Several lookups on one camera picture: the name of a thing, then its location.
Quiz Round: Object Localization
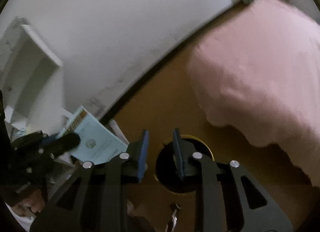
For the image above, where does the yellow rimmed trash bin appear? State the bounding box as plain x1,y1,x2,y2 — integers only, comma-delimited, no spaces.
155,129,214,194

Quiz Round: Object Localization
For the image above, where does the person's left hand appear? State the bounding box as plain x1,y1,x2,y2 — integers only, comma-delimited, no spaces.
11,189,45,217

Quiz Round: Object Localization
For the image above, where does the light blue small box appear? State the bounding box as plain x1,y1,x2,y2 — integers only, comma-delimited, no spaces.
58,106,127,164

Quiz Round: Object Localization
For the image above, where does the pink bed blanket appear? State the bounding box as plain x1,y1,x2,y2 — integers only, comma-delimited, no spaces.
187,0,319,186

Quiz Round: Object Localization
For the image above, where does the white desk hutch shelf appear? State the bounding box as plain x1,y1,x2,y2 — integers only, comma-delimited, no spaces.
1,18,65,134

